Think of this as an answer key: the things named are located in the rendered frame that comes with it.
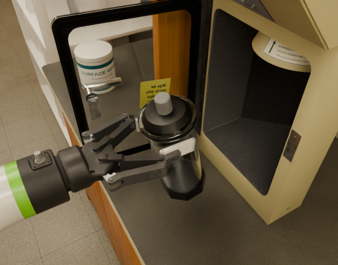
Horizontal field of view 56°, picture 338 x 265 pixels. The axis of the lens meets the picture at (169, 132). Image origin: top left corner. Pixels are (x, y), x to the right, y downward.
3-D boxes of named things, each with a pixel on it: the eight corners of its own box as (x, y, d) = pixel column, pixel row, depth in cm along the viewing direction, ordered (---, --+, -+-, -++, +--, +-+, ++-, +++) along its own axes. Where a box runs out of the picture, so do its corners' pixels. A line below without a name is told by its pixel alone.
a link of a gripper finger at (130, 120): (99, 165, 56) (93, 162, 57) (137, 130, 63) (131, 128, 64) (96, 150, 53) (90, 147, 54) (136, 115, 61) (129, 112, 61)
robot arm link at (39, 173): (30, 187, 57) (42, 227, 51) (8, 141, 49) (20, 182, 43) (63, 175, 59) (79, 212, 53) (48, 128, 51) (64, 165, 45)
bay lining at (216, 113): (267, 104, 98) (299, -15, 74) (337, 158, 82) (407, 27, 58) (202, 131, 89) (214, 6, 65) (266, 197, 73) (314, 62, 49)
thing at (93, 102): (101, 119, 72) (98, 99, 68) (92, 121, 71) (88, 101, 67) (99, 114, 73) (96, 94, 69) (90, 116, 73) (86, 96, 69)
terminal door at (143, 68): (192, 136, 91) (202, -6, 64) (88, 167, 83) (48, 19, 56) (191, 134, 92) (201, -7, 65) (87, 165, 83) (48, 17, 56)
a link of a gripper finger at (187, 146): (159, 150, 54) (161, 152, 54) (193, 136, 57) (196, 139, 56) (159, 161, 56) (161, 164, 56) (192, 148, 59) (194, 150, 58)
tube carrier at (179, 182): (190, 152, 77) (176, 86, 61) (216, 183, 70) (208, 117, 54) (152, 174, 75) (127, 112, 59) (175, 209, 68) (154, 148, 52)
